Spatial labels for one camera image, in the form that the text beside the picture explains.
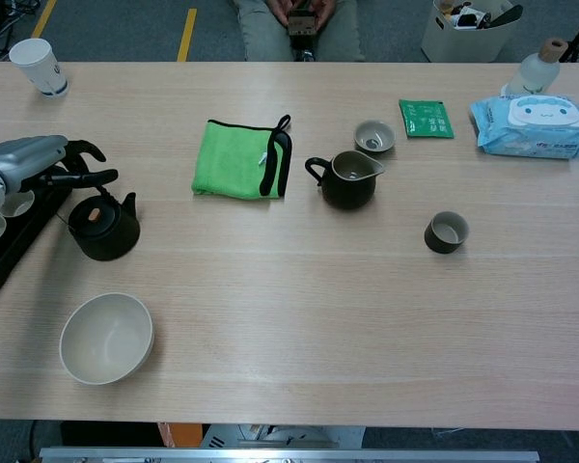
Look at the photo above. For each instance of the dark green ladle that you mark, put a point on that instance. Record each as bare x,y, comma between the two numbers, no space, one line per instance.
506,14

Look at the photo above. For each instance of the brown handheld device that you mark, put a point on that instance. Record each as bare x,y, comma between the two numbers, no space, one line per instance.
301,24

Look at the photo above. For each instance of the green cloth with black trim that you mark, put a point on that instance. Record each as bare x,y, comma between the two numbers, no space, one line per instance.
227,161

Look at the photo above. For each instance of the dark green tea cup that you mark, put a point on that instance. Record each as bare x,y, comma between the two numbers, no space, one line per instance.
446,234

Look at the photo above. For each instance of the blue wet wipes pack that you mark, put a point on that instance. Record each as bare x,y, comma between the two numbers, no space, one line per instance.
531,128

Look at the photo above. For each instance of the green tea packet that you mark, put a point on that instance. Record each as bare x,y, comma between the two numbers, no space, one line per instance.
425,119

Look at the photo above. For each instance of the black equipment stand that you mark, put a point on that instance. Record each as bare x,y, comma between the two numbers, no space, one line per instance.
0,24

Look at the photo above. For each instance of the large beige bowl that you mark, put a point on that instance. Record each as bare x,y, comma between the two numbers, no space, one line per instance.
106,340

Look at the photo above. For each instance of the aluminium rail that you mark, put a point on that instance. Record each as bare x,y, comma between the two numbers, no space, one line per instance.
289,455

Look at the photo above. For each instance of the small grey tea bowl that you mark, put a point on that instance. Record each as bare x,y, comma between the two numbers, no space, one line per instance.
375,136

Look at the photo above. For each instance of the black tray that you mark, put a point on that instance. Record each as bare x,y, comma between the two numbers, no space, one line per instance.
9,255

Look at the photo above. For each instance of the white storage bin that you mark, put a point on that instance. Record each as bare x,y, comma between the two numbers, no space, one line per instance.
463,43

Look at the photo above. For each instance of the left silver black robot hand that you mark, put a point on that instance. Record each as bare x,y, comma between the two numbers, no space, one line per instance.
29,156

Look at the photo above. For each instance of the dark brown pitcher with spout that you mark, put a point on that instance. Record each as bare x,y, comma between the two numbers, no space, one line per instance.
350,193

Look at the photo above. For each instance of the clear bottle with wooden cap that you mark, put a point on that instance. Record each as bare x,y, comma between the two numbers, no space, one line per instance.
535,72

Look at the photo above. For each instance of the seated person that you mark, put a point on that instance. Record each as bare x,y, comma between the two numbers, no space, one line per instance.
265,38

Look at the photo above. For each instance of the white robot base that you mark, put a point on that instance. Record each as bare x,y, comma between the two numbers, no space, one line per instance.
280,436

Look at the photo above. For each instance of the white paper cup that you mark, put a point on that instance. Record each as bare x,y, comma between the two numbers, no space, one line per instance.
38,67

